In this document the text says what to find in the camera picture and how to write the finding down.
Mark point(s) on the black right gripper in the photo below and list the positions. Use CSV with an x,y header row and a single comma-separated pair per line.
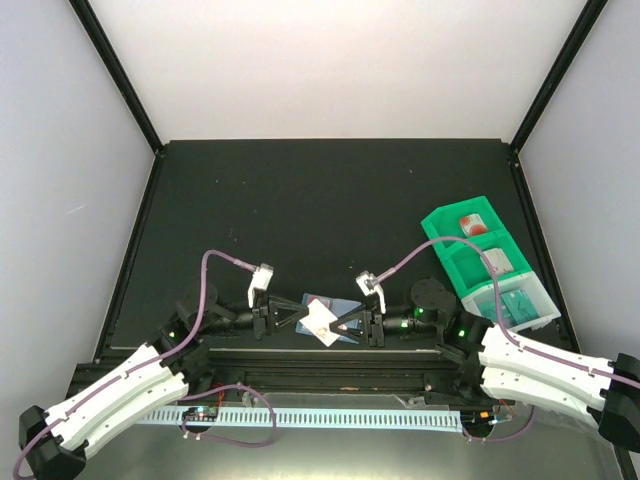
x,y
376,335

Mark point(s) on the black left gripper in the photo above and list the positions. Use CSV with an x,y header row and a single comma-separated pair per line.
x,y
265,306

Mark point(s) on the blue leather card holder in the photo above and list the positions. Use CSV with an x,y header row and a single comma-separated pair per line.
x,y
339,307

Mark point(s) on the white sunset chip card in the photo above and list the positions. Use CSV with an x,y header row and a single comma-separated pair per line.
x,y
317,323

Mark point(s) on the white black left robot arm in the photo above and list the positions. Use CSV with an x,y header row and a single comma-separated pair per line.
x,y
57,442

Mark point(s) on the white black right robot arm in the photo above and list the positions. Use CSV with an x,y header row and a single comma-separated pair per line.
x,y
493,363

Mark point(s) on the left controller circuit board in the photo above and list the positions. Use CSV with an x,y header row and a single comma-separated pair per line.
x,y
200,414

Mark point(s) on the controller circuit board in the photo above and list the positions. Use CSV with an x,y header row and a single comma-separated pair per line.
x,y
200,414
485,417

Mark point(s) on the right controller circuit board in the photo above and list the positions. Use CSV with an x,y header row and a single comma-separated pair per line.
x,y
485,417

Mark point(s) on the green divided storage bin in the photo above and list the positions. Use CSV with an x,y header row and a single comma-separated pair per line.
x,y
479,291

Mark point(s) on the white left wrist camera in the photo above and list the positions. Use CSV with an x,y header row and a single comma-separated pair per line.
x,y
260,281

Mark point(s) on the black aluminium front rail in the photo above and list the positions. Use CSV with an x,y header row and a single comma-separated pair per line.
x,y
406,373

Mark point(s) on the light blue slotted cable duct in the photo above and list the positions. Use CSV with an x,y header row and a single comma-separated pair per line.
x,y
315,418

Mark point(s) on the black left side rail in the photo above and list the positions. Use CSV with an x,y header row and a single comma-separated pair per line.
x,y
114,307

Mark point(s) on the black right side rail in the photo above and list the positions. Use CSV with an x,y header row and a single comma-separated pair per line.
x,y
585,216

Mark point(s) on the black rear left frame post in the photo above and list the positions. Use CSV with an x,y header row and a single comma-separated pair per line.
x,y
104,48

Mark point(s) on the black frame post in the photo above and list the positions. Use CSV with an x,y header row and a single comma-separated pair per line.
x,y
104,48
572,45

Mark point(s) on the black rear right frame post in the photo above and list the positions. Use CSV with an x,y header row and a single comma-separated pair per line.
x,y
572,45

